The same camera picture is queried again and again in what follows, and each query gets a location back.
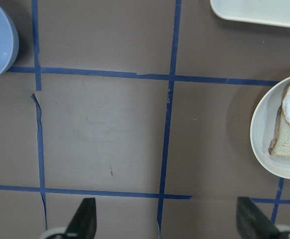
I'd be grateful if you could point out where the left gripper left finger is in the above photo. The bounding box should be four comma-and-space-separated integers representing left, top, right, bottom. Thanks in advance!
64, 198, 97, 239

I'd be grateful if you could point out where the white round plate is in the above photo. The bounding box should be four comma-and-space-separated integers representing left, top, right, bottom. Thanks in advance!
250, 77, 290, 179

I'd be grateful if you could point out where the cream bear tray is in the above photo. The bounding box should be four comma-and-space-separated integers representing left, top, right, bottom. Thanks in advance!
210, 0, 290, 28

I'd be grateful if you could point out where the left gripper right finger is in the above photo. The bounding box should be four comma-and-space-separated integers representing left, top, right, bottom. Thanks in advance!
236, 197, 280, 239

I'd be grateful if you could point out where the bottom bread slice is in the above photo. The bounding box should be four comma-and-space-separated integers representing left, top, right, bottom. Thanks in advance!
268, 106, 290, 157

